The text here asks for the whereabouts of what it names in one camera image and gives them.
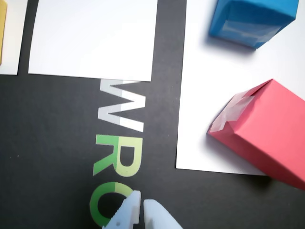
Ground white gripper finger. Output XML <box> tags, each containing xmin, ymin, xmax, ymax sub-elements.
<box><xmin>143</xmin><ymin>199</ymin><xmax>184</xmax><ymax>229</ymax></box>
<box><xmin>102</xmin><ymin>190</ymin><xmax>142</xmax><ymax>229</ymax></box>

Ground yellow paper box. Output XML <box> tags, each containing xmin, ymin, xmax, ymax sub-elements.
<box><xmin>0</xmin><ymin>0</ymin><xmax>8</xmax><ymax>65</ymax></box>

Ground white home zone sheet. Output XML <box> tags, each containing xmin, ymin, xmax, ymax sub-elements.
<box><xmin>175</xmin><ymin>0</ymin><xmax>305</xmax><ymax>177</ymax></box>

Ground pink paper box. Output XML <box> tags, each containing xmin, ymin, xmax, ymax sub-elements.
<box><xmin>206</xmin><ymin>78</ymin><xmax>305</xmax><ymax>191</ymax></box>

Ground white zone 1 sheet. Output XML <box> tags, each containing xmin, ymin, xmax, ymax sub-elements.
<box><xmin>28</xmin><ymin>0</ymin><xmax>158</xmax><ymax>82</ymax></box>

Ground white zone 2 sheet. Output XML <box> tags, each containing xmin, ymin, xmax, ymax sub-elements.
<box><xmin>0</xmin><ymin>0</ymin><xmax>29</xmax><ymax>76</ymax></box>

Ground blue paper box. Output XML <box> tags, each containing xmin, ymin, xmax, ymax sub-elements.
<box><xmin>208</xmin><ymin>0</ymin><xmax>300</xmax><ymax>50</ymax></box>

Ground dark WRO mat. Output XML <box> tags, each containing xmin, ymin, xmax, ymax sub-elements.
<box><xmin>0</xmin><ymin>0</ymin><xmax>305</xmax><ymax>229</ymax></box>

